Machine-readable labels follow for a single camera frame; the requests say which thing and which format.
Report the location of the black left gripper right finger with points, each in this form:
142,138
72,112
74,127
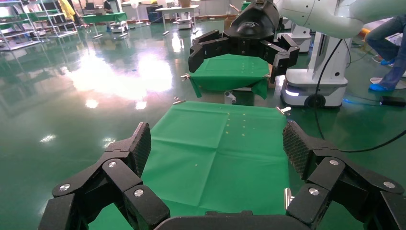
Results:
326,171

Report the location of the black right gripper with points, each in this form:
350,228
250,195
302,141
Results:
250,25

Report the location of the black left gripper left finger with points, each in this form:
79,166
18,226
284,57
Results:
120,171

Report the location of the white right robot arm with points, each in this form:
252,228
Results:
317,16

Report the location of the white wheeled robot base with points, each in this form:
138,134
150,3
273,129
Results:
299,38
317,85

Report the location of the black power adapter box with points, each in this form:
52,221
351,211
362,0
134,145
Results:
392,101

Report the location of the green cloth covered table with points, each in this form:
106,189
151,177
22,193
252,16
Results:
228,73

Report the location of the silver metal spring clamp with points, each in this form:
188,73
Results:
178,101
185,77
283,110
288,198

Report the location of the white work table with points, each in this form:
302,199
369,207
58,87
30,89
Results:
177,8

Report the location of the white standing fan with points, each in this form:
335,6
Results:
135,6

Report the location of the person in blue jeans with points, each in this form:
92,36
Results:
396,63

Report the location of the long green cloth table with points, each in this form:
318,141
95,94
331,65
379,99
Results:
104,17

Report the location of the metal shelf rack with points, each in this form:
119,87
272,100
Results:
57,27
16,31

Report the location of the person in yellow clothes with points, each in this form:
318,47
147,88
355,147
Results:
67,9

